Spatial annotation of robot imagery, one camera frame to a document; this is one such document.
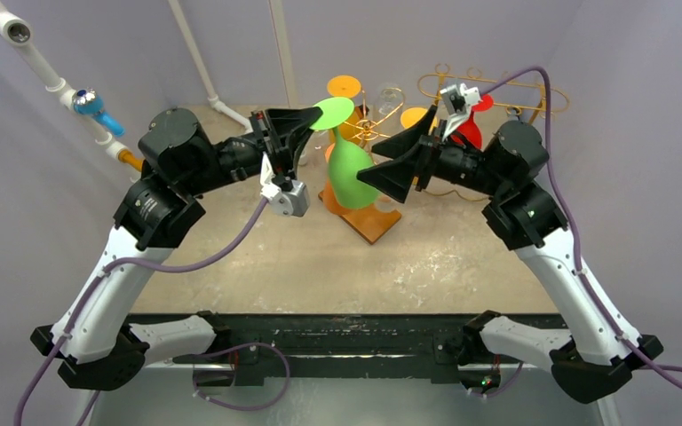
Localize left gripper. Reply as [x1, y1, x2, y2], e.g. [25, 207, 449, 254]
[180, 105, 321, 197]

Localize yellow goblet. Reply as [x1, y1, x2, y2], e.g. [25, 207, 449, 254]
[325, 75, 369, 144]
[400, 106, 429, 130]

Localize clear wine glass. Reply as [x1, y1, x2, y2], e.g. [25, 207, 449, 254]
[375, 193, 396, 212]
[374, 83, 405, 120]

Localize green goblet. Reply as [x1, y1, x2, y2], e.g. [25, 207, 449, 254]
[311, 97, 379, 210]

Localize gold scroll wine glass rack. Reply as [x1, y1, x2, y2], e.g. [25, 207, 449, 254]
[328, 86, 401, 244]

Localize red goblet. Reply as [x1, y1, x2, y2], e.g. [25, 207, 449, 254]
[450, 95, 494, 150]

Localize gold rectangular wire rack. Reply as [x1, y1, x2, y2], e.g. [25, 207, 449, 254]
[416, 63, 571, 201]

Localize orange goblet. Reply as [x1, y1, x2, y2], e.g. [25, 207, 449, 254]
[322, 143, 351, 216]

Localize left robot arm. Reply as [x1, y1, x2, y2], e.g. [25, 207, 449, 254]
[31, 106, 322, 391]

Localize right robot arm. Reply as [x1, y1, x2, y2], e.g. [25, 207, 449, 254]
[357, 113, 663, 404]

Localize white PVC pipe assembly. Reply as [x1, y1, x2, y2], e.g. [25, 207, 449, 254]
[0, 0, 313, 171]

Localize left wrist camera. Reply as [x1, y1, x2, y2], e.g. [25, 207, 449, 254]
[259, 153, 310, 217]

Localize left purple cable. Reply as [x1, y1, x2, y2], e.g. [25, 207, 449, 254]
[13, 196, 272, 426]

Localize purple cable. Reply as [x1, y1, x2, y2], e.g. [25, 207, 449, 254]
[479, 66, 682, 402]
[13, 196, 272, 426]

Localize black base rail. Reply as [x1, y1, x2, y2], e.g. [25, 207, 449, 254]
[123, 312, 525, 390]

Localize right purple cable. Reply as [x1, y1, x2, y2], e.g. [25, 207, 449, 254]
[479, 66, 682, 402]

